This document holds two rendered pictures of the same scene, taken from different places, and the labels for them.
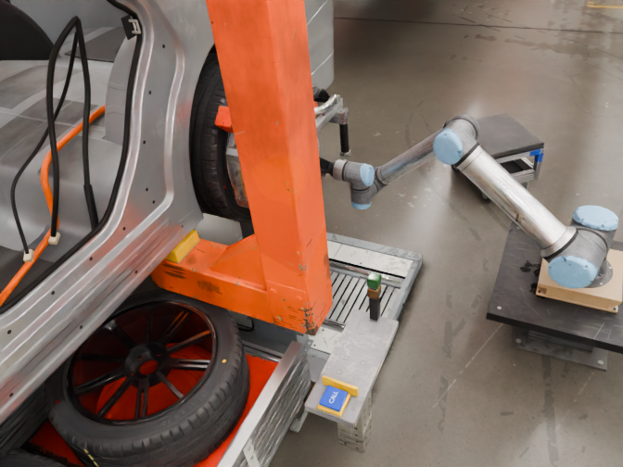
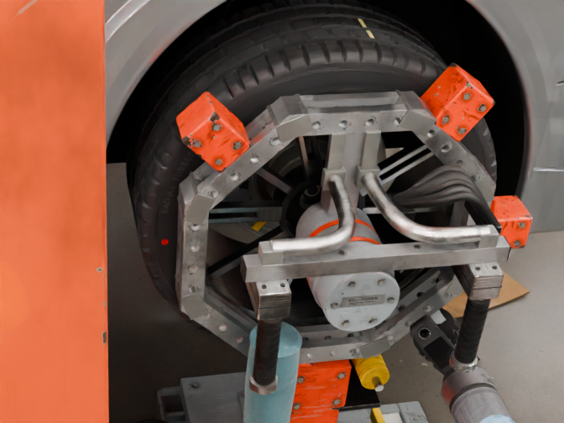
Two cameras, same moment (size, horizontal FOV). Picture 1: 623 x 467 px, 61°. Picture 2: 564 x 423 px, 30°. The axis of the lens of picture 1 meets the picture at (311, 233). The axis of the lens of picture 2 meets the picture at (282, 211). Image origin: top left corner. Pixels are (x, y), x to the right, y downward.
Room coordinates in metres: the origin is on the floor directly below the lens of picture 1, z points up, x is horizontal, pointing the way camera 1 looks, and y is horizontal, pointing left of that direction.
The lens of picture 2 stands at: (0.71, -0.83, 1.94)
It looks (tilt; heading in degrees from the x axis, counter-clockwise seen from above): 35 degrees down; 43
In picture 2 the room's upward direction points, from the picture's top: 6 degrees clockwise
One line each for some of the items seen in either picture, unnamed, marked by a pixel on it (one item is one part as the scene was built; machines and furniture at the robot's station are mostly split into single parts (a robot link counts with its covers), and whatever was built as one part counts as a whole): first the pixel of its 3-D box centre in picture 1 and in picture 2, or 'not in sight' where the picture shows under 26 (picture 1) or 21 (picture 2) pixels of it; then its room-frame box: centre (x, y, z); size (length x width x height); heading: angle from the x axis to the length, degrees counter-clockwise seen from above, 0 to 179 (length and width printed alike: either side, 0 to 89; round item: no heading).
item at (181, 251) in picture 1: (173, 242); not in sight; (1.49, 0.50, 0.71); 0.14 x 0.14 x 0.05; 60
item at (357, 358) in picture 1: (354, 362); not in sight; (1.07, -0.09, 0.44); 0.43 x 0.17 x 0.03; 150
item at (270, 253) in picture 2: not in sight; (306, 195); (1.70, 0.05, 1.03); 0.19 x 0.18 x 0.11; 60
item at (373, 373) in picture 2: not in sight; (357, 336); (2.00, 0.14, 0.51); 0.29 x 0.06 x 0.06; 60
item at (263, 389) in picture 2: not in sight; (267, 348); (1.59, -0.01, 0.83); 0.04 x 0.04 x 0.16
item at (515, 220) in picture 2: not in sight; (498, 223); (2.13, -0.04, 0.85); 0.09 x 0.08 x 0.07; 150
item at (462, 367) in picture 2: (344, 137); (471, 329); (1.88, -0.18, 0.83); 0.04 x 0.04 x 0.16
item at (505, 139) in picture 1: (495, 157); not in sight; (2.59, -1.13, 0.17); 0.43 x 0.36 x 0.34; 10
